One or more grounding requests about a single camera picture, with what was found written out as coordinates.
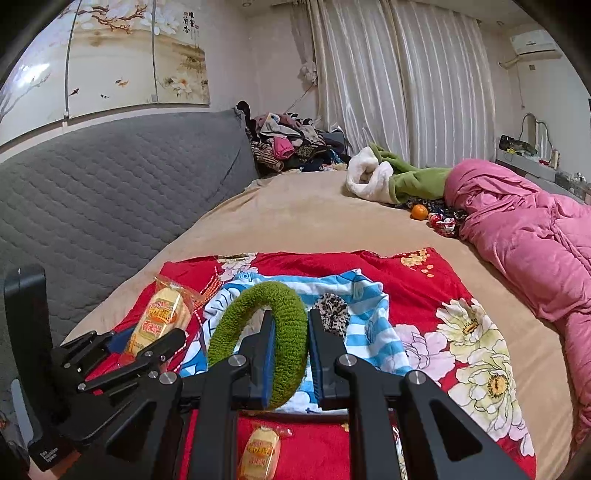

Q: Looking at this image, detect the vanity mirror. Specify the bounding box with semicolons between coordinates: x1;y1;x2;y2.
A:
518;112;560;170

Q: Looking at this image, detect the pink quilted duvet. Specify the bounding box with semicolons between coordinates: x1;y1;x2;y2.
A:
444;159;590;448

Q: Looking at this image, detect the green white plush garment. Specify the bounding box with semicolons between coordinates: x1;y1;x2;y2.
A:
345;144;451;205

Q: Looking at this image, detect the blue striped cartoon towel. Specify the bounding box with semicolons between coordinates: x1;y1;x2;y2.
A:
178;268;414;415

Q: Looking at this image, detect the green fuzzy hair ring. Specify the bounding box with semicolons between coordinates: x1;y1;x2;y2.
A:
207;280;310;410

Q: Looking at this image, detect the beige bed sheet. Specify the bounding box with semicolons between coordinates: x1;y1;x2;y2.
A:
68;171;573;479

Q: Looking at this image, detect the leopard print scrunchie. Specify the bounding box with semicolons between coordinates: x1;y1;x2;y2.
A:
314;293;351;339

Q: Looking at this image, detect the white air conditioner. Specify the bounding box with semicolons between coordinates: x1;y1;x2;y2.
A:
498;29;563;70

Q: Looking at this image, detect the rice cracker packet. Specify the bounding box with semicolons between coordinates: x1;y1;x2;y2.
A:
238;424;293;480
118;275;204;366

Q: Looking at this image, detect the grey quilted headboard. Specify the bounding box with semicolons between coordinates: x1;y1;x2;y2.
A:
1;109;257;342

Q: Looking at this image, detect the floral wall painting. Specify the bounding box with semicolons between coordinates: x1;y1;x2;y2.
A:
1;0;211;144

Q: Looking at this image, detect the red floral blanket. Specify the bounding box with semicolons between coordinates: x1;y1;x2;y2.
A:
90;247;536;479

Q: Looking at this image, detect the white striped curtain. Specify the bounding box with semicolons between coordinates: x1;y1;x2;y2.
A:
301;1;496;167

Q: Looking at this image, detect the pile of clothes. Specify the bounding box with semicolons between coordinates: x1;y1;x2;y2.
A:
235;100;351;177

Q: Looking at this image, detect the orange fruit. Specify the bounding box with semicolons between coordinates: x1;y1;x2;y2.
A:
411;204;430;221

